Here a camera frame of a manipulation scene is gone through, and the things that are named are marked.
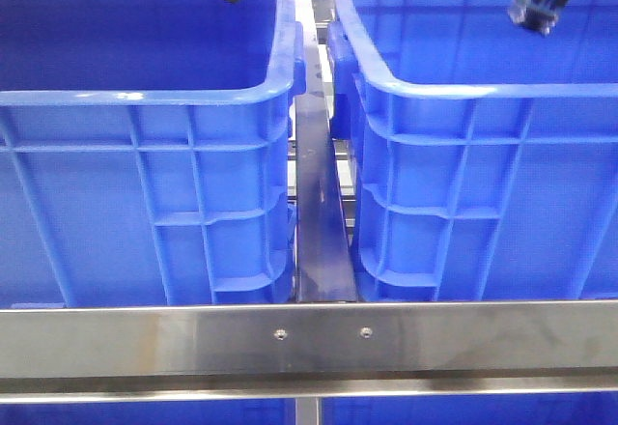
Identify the steel rack front rail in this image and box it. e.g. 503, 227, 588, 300
1, 300, 617, 404

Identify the blue bin shelf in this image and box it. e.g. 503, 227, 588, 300
1, 399, 295, 424
323, 392, 617, 424

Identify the blue bin lower shelf right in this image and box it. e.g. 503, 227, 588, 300
323, 392, 617, 424

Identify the yellow mushroom push button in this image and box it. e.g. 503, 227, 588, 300
507, 0, 569, 36

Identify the blue bin lower shelf left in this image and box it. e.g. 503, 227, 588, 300
1, 399, 295, 424

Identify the blue plastic source bin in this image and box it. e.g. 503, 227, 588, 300
1, 0, 305, 309

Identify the blue plastic bin left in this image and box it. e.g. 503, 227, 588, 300
328, 0, 617, 301

